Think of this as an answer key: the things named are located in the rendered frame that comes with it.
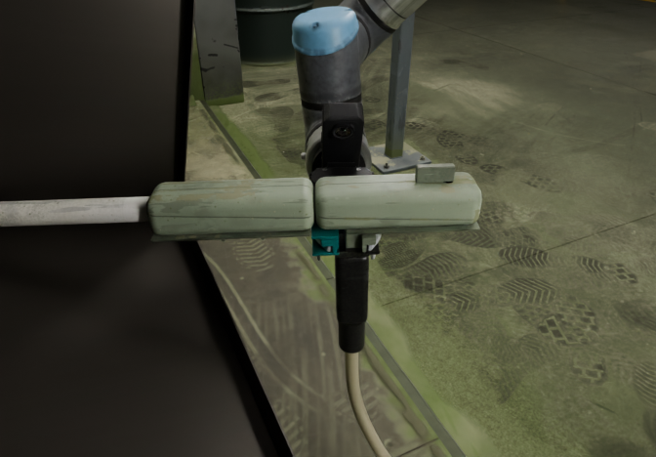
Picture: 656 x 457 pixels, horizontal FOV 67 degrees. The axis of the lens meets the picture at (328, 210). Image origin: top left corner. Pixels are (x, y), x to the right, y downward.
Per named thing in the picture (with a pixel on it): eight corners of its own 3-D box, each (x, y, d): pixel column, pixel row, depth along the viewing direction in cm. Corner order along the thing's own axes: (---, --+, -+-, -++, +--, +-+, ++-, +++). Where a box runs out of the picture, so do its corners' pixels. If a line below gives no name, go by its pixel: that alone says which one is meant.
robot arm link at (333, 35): (306, 5, 74) (315, 86, 81) (278, 20, 65) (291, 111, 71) (367, 1, 72) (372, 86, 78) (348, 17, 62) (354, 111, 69)
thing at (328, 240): (337, 230, 51) (337, 212, 50) (339, 255, 48) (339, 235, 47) (312, 231, 51) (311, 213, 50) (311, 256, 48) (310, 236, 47)
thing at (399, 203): (450, 325, 60) (475, 152, 48) (461, 356, 56) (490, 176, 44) (45, 340, 60) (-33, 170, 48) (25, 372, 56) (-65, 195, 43)
